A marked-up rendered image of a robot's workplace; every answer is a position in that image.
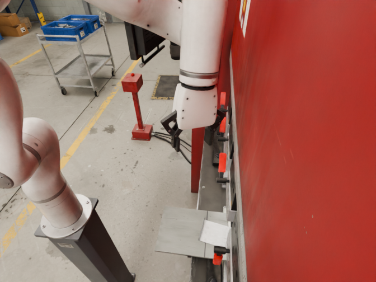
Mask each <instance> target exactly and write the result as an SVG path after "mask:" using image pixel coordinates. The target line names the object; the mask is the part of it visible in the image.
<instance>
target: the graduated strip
mask: <svg viewBox="0 0 376 282"><path fill-rule="evenodd" d="M230 58H231V77H232V96H233V116H234V135H235V146H236V165H237V185H238V204H239V223H240V234H241V253H242V272H243V282H247V277H246V260H245V244H244V235H243V219H242V203H241V187H240V178H239V162H238V146H237V129H236V113H235V105H234V88H233V72H232V56H231V52H230Z"/></svg>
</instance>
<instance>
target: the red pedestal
mask: <svg viewBox="0 0 376 282"><path fill-rule="evenodd" d="M121 84H122V87H123V91H124V92H131V93H132V97H133V102H134V107H135V113H136V116H137V122H138V123H137V124H135V126H134V128H133V130H132V137H131V139H132V140H145V141H150V140H151V133H152V130H153V125H149V124H143V121H142V115H141V111H140V104H139V99H138V92H139V90H140V88H141V87H142V85H143V79H142V74H138V73H127V75H126V76H125V77H124V78H123V80H122V81H121Z"/></svg>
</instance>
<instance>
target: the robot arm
mask: <svg viewBox="0 0 376 282"><path fill-rule="evenodd" d="M84 1H86V2H88V3H90V4H92V5H94V6H96V7H97V8H99V9H101V10H103V11H105V12H107V13H109V14H111V15H113V16H115V17H117V18H119V19H121V20H123V21H126V22H128V23H131V24H133V25H137V26H139V27H142V28H144V29H146V30H149V31H151V32H153V33H155V34H157V35H159V36H161V37H163V38H165V39H167V40H169V41H171V42H173V43H175V44H177V45H179V46H180V47H181V49H180V74H179V80H180V81H181V83H179V84H177V87H176V92H175V96H174V101H173V109H172V113H171V114H169V115H168V116H166V117H165V118H164V119H162V120H161V124H162V125H163V127H164V128H165V130H166V131H167V132H168V133H169V134H170V135H171V145H172V148H174V149H175V151H176V152H179V151H180V138H179V135H180V134H181V132H182V131H183V130H186V129H193V128H200V127H205V126H207V128H205V135H204V141H205V142H206V143H207V144H208V145H212V140H213V136H214V132H215V131H216V130H217V127H218V126H219V125H220V124H221V121H222V120H223V119H224V117H225V113H223V112H222V111H220V110H218V109H217V104H218V95H217V86H216V85H215V84H217V81H218V73H219V65H220V57H221V52H222V44H223V36H224V28H225V20H226V15H227V7H228V0H182V3H181V2H179V1H178V0H84ZM217 115H218V116H217ZM216 116H217V118H216ZM172 121H173V122H174V123H175V124H174V126H173V127H172V128H171V127H170V126H169V123H170V122H172ZM19 186H21V187H22V191H23V192H24V194H25V195H26V196H27V197H28V199H29V200H30V201H31V202H32V203H33V204H34V205H35V206H36V207H37V209H38V210H39V211H40V212H41V213H42V215H43V216H42V219H41V223H40V225H41V230H42V231H43V233H44V234H45V235H46V236H48V237H50V238H54V239H60V238H65V237H69V236H71V235H73V234H75V233H77V232H78V231H79V230H80V229H82V228H83V227H84V226H85V225H86V223H87V222H88V221H89V219H90V217H91V214H92V203H91V202H90V200H89V198H87V197H86V196H84V195H81V194H75V193H74V192H73V190H72V189H71V187H70V185H69V183H68V182H67V181H66V179H65V177H64V176H63V174H62V172H61V170H60V145H59V139H58V136H57V134H56V132H55V130H54V128H53V127H52V126H51V125H50V124H49V123H48V122H46V121H45V120H43V119H39V118H36V117H27V118H24V106H23V102H22V97H21V93H20V90H19V87H18V84H17V82H16V79H15V76H14V74H13V71H12V70H11V68H10V66H9V65H8V64H7V63H6V61H5V60H3V59H2V58H1V57H0V188H1V189H12V188H16V187H19Z"/></svg>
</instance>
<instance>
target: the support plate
mask: <svg viewBox="0 0 376 282"><path fill-rule="evenodd" d="M206 215H207V211H205V210H195V209H186V208H176V207H170V206H164V211H163V215H162V220H161V225H160V228H159V232H158V237H157V242H156V246H155V250H154V251H155V252H163V253H171V254H176V255H184V256H192V257H201V258H205V259H213V256H214V252H213V251H214V245H211V244H209V243H206V249H205V242H202V241H199V234H200V231H201V227H202V224H203V220H204V217H205V220H206ZM208 220H209V221H210V222H214V223H218V224H221V225H225V226H228V221H227V219H226V213H220V212H215V211H208ZM204 249H205V257H204ZM222 261H227V253H226V254H225V255H223V259H222Z"/></svg>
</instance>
